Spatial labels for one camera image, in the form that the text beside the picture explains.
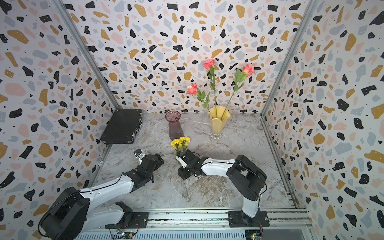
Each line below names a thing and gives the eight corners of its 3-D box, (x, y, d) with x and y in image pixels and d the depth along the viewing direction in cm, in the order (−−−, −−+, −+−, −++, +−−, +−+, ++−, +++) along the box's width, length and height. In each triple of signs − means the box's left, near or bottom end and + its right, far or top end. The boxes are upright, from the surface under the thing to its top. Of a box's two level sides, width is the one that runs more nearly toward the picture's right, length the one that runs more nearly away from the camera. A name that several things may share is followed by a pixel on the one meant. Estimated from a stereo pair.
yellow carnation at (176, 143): (169, 151, 102) (167, 146, 98) (174, 141, 107) (174, 137, 103) (177, 154, 101) (176, 150, 97) (183, 145, 106) (182, 140, 102)
